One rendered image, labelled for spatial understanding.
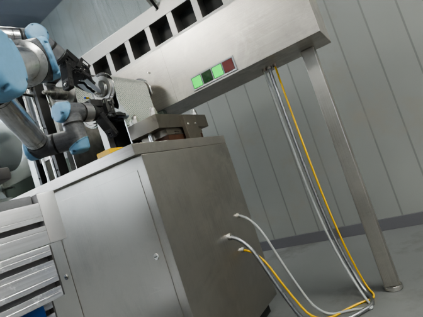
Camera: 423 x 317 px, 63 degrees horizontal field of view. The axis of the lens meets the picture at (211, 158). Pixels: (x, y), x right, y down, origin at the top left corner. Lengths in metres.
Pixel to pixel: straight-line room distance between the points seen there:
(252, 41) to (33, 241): 1.26
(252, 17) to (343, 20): 1.20
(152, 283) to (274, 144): 1.87
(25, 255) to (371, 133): 2.35
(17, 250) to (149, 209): 0.61
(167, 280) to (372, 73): 1.99
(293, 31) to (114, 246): 1.11
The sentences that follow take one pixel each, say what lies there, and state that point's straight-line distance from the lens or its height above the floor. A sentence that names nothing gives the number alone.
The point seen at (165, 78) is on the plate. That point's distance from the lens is 1.85.
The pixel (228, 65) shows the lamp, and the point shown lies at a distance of 1.66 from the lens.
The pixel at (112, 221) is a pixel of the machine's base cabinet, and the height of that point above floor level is 0.68.
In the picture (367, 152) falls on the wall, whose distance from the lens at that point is 2.68.
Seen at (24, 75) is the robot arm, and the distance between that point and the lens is 0.69.
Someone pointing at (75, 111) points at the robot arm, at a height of 1.10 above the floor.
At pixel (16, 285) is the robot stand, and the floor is 0.64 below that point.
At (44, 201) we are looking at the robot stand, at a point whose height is 0.76.
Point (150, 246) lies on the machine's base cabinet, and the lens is 1.23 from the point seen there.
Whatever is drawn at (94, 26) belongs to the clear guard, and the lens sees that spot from 2.18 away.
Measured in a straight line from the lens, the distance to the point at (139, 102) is 1.71.
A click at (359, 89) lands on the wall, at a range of 2.67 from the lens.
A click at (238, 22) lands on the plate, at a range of 1.69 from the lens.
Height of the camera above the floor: 0.69
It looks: 4 degrees up
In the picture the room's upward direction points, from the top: 18 degrees counter-clockwise
